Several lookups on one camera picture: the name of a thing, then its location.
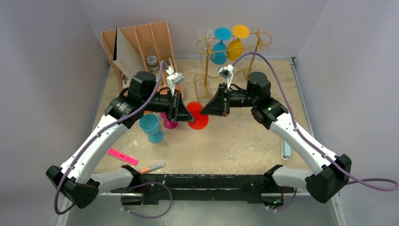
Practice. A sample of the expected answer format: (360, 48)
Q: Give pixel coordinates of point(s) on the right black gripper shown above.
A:
(222, 100)

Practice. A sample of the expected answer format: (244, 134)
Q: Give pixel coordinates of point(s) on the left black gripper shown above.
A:
(177, 111)

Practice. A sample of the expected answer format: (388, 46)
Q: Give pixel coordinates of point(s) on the magenta wine glass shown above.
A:
(167, 123)

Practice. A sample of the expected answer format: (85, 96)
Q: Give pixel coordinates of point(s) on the red wine glass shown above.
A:
(200, 120)

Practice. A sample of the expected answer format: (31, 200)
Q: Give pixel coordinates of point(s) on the blue wine glass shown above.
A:
(219, 56)
(150, 125)

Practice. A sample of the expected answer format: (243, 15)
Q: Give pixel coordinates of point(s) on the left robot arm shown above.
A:
(75, 178)

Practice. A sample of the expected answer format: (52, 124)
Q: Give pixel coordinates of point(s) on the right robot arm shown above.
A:
(324, 178)

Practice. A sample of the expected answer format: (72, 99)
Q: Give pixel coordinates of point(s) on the gold wine glass rack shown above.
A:
(257, 40)

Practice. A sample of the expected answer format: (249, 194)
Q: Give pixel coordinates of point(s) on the yellow wine glass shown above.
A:
(235, 47)

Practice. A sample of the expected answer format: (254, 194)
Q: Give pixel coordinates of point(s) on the clear wine glass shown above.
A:
(204, 35)

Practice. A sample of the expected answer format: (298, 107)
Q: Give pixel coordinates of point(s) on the stapler in organizer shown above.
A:
(169, 62)

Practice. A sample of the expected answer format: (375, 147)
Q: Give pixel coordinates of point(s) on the small round tin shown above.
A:
(153, 63)

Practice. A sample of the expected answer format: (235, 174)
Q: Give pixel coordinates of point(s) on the grey orange marker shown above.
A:
(152, 168)

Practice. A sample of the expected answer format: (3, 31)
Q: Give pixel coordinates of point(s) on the pink highlighter marker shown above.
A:
(122, 156)

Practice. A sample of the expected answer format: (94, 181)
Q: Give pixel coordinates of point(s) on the peach file organizer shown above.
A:
(148, 39)

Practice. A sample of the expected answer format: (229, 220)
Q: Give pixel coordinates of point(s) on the light blue eraser bar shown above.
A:
(285, 150)

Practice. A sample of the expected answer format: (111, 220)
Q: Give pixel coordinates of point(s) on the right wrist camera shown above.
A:
(227, 73)

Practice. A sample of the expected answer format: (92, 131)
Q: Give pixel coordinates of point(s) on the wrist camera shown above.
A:
(174, 78)
(227, 73)

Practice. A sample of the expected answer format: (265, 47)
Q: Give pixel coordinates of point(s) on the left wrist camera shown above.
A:
(174, 78)

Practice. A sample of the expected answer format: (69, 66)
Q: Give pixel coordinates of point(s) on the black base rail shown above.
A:
(203, 187)

